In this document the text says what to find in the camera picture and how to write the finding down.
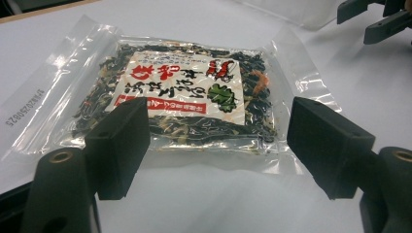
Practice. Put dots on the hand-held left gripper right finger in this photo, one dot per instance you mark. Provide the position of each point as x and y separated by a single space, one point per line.
330 149

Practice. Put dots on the clear plastic bag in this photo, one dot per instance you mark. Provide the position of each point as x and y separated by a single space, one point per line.
291 11

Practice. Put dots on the clear dried seaweed packet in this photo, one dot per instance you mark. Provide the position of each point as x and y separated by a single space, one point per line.
194 93

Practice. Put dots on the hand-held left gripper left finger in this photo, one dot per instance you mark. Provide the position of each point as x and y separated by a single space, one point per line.
120 145

